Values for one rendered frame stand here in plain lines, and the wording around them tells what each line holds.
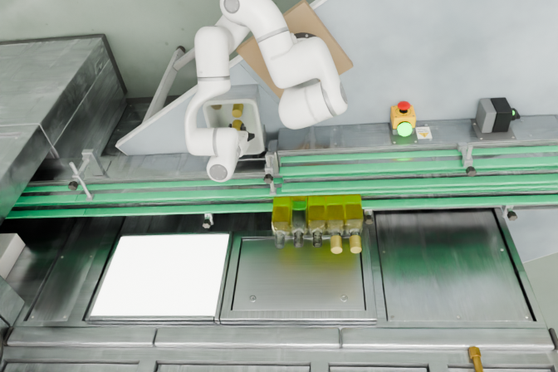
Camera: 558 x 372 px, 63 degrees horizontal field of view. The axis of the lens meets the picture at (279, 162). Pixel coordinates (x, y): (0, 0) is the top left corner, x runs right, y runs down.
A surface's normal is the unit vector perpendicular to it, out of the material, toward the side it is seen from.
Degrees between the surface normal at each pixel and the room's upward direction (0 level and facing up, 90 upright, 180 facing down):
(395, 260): 90
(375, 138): 90
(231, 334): 90
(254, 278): 90
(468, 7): 0
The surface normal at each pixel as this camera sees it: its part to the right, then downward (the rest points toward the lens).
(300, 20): -0.06, 0.67
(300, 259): -0.11, -0.73
